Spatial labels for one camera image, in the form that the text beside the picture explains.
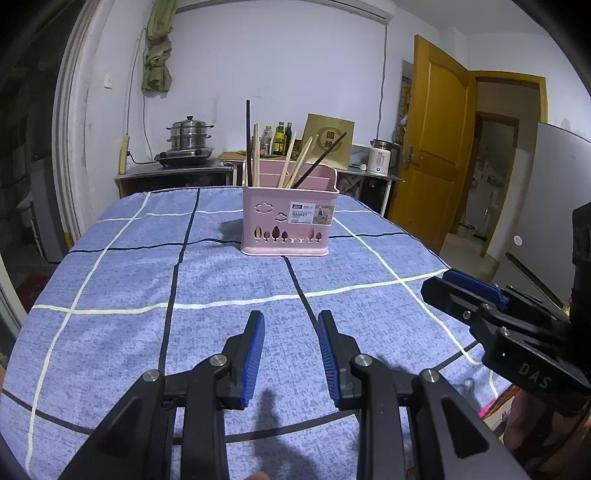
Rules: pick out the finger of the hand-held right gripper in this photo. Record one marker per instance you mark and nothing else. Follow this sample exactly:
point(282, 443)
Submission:
point(448, 300)
point(475, 286)

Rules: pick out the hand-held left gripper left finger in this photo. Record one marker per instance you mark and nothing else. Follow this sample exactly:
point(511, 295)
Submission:
point(253, 355)

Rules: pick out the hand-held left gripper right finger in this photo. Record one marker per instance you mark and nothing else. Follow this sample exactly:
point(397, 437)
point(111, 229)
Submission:
point(328, 355)

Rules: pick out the pink plastic utensil basket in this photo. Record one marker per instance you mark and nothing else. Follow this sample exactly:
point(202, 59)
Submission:
point(268, 221)

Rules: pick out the black chopstick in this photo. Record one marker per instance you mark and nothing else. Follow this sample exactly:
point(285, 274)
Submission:
point(323, 157)
point(248, 138)

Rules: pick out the bunch of wooden chopsticks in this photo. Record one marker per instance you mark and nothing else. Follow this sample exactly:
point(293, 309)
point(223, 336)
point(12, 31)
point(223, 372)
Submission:
point(256, 152)

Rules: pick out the person's right hand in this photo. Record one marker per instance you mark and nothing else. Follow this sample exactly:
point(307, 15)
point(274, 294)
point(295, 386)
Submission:
point(526, 424)

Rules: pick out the grey refrigerator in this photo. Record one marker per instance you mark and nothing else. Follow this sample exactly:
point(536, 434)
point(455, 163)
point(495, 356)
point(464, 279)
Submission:
point(554, 184)

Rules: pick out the yellow wooden door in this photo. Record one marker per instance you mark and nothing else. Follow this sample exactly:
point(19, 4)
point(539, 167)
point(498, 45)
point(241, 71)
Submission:
point(438, 138)

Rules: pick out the white electric kettle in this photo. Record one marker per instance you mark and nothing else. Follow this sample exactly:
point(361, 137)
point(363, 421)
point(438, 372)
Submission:
point(381, 161)

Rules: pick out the blue checked blanket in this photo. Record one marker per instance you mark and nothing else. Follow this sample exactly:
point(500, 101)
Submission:
point(115, 277)

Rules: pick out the steel shelf rack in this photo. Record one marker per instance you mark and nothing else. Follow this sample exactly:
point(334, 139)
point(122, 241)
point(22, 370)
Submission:
point(175, 173)

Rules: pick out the wooden cutting board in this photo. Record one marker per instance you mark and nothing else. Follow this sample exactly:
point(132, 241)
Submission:
point(231, 155)

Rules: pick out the black induction cooker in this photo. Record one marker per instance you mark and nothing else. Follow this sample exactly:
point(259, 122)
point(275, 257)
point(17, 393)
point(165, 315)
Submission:
point(184, 158)

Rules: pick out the gold paper bag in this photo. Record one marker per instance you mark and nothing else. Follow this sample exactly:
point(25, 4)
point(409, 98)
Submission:
point(323, 129)

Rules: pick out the clear plastic bottle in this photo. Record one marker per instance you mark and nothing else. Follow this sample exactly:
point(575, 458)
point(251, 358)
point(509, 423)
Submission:
point(266, 141)

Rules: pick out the green glass bottle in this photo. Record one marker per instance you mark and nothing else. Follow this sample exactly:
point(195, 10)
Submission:
point(288, 138)

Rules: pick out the steel steamer pot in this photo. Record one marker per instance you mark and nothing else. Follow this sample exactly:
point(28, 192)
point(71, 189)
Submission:
point(189, 136)

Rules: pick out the beige power strip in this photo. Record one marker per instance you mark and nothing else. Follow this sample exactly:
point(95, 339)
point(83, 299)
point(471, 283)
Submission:
point(123, 154)

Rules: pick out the green knotted curtain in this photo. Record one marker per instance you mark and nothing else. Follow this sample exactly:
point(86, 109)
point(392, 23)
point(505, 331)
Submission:
point(157, 69)

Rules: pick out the white air conditioner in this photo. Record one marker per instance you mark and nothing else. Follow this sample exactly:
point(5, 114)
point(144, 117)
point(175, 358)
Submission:
point(360, 5)

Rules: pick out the wall poster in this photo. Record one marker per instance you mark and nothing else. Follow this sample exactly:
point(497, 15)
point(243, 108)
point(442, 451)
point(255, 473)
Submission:
point(406, 106)

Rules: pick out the white sliding door frame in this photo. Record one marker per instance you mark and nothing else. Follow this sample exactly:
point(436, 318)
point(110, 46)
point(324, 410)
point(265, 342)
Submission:
point(78, 115)

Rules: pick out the white wall switch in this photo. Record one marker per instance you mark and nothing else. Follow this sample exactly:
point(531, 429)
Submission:
point(108, 81)

